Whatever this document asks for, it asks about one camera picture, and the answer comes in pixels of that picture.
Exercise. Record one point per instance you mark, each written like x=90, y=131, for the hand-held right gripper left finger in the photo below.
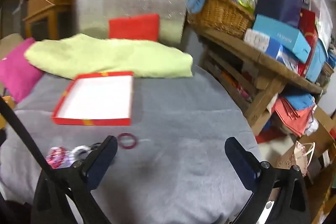
x=101, y=163

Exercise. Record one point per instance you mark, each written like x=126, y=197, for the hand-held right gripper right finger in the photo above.
x=241, y=161

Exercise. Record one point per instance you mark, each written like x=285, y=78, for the dark red bangle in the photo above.
x=123, y=144

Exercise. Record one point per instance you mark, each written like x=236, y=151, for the shallow red cardboard box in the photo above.
x=92, y=98

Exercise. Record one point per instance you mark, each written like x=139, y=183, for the stack of red paper bags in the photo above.
x=291, y=116

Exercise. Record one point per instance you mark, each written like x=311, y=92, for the grey blanket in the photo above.
x=178, y=121

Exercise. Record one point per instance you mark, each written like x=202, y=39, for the blue paper bags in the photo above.
x=299, y=99

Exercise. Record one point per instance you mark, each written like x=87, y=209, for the wooden bench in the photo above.
x=275, y=66

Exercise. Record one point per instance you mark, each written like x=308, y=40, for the light green cloth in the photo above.
x=105, y=56

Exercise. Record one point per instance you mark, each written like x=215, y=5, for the white patterned box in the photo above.
x=256, y=40

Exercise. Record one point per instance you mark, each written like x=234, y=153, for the magenta pillow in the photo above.
x=18, y=71

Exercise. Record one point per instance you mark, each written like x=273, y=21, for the long light blue box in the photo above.
x=278, y=32

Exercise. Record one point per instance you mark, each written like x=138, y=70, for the small red cushion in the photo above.
x=134, y=27

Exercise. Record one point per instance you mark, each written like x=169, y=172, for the red gift bag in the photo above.
x=308, y=29

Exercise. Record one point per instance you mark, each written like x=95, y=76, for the wicker basket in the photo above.
x=223, y=14

